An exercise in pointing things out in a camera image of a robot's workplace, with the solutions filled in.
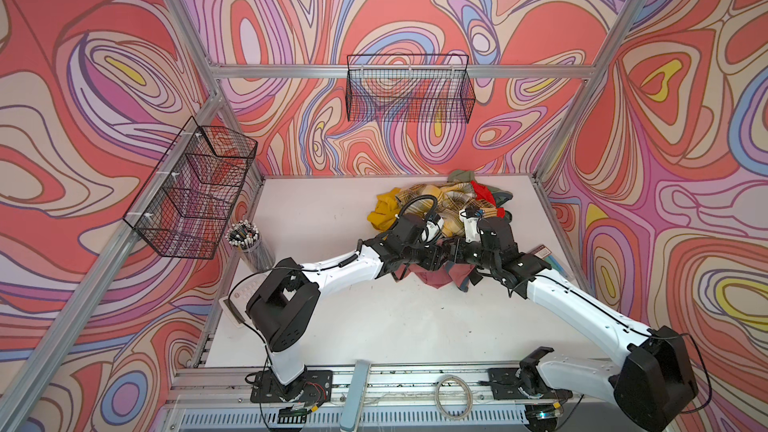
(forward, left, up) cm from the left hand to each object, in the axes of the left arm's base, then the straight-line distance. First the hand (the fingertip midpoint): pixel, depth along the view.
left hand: (447, 252), depth 82 cm
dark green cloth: (+29, -25, -9) cm, 39 cm away
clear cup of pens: (+4, +57, +3) cm, 57 cm away
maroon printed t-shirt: (+2, +13, -16) cm, 21 cm away
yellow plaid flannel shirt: (+20, -4, 0) cm, 20 cm away
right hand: (0, +1, +1) cm, 2 cm away
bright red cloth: (+29, -18, -7) cm, 35 cm away
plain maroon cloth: (-2, +1, -12) cm, 12 cm away
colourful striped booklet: (+6, -35, -12) cm, 37 cm away
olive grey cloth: (+41, -12, -11) cm, 44 cm away
